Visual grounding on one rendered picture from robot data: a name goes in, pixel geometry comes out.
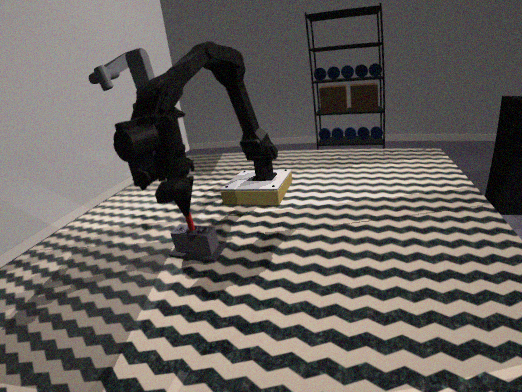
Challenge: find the red peg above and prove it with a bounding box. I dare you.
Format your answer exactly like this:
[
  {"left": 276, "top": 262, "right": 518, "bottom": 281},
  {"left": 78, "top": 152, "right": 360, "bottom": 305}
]
[{"left": 185, "top": 211, "right": 195, "bottom": 231}]

